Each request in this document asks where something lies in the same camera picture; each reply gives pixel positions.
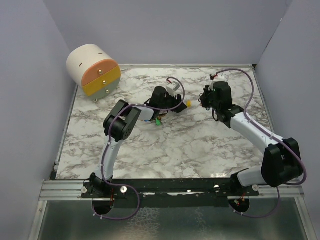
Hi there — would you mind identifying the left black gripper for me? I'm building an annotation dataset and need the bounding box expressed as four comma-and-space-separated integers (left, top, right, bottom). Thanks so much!
158, 90, 187, 113

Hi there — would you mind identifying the green tag key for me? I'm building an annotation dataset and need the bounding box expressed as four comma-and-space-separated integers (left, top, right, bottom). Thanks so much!
155, 118, 162, 126

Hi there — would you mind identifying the yellow tag key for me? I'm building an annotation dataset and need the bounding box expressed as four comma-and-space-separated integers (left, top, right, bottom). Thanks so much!
186, 100, 192, 108

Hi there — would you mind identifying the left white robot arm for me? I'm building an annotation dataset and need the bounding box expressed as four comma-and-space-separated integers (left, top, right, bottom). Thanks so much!
93, 82, 187, 198

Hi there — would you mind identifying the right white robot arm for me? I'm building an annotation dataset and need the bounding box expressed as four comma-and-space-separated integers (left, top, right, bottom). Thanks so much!
199, 81, 303, 196

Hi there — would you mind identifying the round pastel drawer cabinet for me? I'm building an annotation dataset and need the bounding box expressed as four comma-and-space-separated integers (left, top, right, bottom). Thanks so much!
66, 44, 121, 102

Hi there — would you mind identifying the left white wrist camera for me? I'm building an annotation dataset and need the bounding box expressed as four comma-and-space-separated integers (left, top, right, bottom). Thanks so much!
166, 82, 180, 98

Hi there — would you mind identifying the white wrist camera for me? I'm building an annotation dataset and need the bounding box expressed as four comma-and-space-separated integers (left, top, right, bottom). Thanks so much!
166, 82, 180, 98
209, 74, 226, 87

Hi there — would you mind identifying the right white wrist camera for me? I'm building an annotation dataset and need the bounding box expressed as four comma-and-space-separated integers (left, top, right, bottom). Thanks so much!
209, 74, 226, 87

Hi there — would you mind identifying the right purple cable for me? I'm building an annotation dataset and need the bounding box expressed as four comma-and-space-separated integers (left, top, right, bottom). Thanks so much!
211, 68, 308, 218

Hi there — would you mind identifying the purple cable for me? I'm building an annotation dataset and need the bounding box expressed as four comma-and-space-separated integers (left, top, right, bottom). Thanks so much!
91, 77, 186, 221
211, 68, 308, 218

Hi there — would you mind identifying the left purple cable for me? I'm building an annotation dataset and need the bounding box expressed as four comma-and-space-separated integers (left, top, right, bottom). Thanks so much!
91, 77, 186, 221

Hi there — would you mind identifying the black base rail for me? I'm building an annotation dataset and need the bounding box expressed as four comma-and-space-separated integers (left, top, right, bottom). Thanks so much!
81, 173, 259, 209

